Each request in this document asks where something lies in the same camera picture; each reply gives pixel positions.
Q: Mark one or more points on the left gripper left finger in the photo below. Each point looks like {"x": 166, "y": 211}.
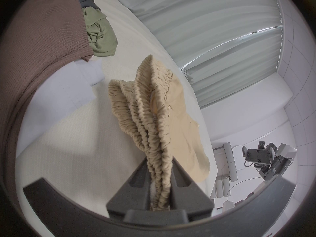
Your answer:
{"x": 133, "y": 194}

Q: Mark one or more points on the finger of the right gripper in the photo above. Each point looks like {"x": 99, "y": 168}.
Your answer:
{"x": 272, "y": 152}
{"x": 245, "y": 152}

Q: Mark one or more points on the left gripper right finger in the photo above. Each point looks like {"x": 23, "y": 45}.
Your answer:
{"x": 187, "y": 196}

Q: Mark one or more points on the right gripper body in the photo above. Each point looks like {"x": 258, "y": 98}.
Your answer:
{"x": 258, "y": 155}

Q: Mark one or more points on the tan shorts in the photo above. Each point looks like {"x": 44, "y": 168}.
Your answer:
{"x": 177, "y": 132}

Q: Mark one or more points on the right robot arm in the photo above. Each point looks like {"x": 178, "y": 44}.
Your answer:
{"x": 286, "y": 150}

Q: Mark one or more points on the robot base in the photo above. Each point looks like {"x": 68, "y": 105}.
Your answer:
{"x": 228, "y": 204}

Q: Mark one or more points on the bed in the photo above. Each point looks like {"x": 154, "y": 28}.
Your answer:
{"x": 74, "y": 137}

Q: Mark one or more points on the pale green curtain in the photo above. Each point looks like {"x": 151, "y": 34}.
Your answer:
{"x": 197, "y": 16}
{"x": 234, "y": 65}

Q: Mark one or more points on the white garment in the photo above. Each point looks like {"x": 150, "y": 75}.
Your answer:
{"x": 74, "y": 83}

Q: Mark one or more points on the olive green garment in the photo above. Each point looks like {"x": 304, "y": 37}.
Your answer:
{"x": 103, "y": 38}

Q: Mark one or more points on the brown garment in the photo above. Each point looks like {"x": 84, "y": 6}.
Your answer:
{"x": 44, "y": 33}

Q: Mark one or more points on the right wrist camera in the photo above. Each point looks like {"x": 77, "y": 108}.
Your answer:
{"x": 261, "y": 145}

